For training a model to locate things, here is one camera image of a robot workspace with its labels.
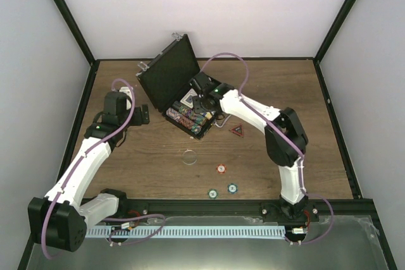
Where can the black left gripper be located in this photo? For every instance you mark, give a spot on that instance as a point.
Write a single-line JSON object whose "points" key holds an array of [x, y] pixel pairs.
{"points": [[138, 120]]}

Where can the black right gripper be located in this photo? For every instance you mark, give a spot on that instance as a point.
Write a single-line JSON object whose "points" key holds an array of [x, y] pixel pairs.
{"points": [[198, 107]]}

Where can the blue orange chip row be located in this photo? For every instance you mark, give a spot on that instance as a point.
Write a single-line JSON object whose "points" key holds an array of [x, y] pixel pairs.
{"points": [[183, 120]]}

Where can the red black triangular button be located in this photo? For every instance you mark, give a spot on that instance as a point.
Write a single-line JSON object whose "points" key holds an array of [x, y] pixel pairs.
{"points": [[238, 130]]}

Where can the black poker set case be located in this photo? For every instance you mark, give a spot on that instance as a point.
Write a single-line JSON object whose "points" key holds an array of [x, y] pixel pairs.
{"points": [[172, 73]]}

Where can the clear round button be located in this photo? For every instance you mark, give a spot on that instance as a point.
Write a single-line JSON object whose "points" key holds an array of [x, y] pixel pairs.
{"points": [[189, 157]]}

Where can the purple poker chip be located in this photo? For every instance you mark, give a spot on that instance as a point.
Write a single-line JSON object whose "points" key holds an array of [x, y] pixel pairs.
{"points": [[232, 188]]}

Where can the teal poker chip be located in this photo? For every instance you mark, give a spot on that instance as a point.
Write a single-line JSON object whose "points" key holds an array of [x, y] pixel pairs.
{"points": [[213, 194]]}

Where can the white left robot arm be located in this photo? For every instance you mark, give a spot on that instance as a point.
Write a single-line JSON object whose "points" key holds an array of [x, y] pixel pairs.
{"points": [[60, 219]]}

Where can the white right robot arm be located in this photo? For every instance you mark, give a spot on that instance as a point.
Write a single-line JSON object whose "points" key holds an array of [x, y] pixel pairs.
{"points": [[285, 137]]}

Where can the blue yellow card box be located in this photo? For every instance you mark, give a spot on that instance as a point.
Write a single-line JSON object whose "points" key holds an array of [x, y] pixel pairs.
{"points": [[208, 115]]}

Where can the mixed colour chip row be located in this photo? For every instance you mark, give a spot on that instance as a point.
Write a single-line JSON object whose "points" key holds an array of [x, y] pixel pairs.
{"points": [[189, 113]]}

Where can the white playing card deck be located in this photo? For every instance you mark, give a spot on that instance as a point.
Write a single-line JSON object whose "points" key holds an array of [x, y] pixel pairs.
{"points": [[187, 99]]}

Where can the red poker chip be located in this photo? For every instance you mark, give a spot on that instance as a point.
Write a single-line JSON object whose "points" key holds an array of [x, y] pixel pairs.
{"points": [[221, 168]]}

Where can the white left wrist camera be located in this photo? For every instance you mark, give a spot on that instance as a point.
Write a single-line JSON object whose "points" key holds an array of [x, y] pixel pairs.
{"points": [[125, 97]]}

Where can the light blue slotted rail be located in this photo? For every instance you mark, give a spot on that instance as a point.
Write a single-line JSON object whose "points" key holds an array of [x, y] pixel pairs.
{"points": [[194, 232]]}

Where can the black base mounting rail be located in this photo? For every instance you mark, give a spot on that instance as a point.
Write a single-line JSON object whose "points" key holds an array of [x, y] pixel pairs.
{"points": [[268, 210]]}

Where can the black enclosure frame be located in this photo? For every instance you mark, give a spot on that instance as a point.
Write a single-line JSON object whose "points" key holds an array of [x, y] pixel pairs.
{"points": [[358, 205]]}

